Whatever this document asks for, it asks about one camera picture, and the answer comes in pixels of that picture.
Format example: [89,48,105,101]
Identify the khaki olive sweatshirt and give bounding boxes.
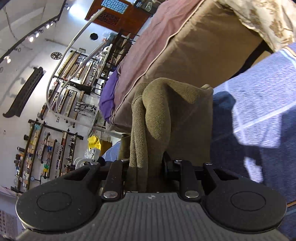
[125,78,213,192]

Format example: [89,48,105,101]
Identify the yellow bag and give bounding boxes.
[87,136,101,150]

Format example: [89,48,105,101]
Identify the blue striped bed sheet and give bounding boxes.
[92,43,295,240]

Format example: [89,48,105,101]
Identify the purple cushion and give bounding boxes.
[99,69,119,123]

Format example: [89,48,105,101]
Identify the brown and mauve bed cover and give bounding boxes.
[107,1,263,133]

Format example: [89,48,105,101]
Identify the red-brown wooden cabinet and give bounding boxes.
[85,0,151,35]

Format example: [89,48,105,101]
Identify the white curved floor lamp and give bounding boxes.
[46,6,110,128]

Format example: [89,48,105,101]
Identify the beige floral patterned pillow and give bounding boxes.
[218,0,295,52]

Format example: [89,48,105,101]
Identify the black wall display rack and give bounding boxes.
[11,119,84,194]

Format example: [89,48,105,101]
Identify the black curved wall shelf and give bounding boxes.
[3,67,44,118]

